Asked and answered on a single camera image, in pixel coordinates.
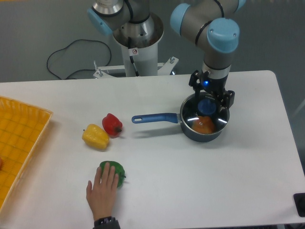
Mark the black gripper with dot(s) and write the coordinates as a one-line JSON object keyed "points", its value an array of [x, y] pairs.
{"points": [[214, 87]]}

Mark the glass pot lid blue knob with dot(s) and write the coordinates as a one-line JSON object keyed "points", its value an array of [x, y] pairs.
{"points": [[206, 105]]}

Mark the green bell pepper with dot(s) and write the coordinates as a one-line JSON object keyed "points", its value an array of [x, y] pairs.
{"points": [[118, 170]]}

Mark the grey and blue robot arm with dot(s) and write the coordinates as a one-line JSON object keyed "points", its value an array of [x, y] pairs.
{"points": [[207, 25]]}

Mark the bare human hand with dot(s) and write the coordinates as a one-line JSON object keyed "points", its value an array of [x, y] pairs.
{"points": [[101, 193]]}

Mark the orange bell pepper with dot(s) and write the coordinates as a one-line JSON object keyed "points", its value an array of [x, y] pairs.
{"points": [[203, 125]]}

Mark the red bell pepper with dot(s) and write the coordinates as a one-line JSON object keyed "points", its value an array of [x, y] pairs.
{"points": [[112, 125]]}

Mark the yellow bell pepper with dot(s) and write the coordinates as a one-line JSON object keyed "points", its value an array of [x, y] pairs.
{"points": [[94, 136]]}

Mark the black device at table edge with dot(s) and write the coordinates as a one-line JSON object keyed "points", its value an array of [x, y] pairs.
{"points": [[299, 199]]}

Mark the black wristwatch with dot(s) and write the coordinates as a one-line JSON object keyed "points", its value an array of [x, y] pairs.
{"points": [[104, 220]]}

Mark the yellow wicker basket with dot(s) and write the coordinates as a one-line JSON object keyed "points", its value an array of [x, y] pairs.
{"points": [[21, 127]]}

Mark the dark pot with blue handle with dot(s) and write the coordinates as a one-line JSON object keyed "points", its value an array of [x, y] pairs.
{"points": [[173, 118]]}

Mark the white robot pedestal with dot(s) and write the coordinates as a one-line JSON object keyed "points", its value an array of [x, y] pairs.
{"points": [[139, 46]]}

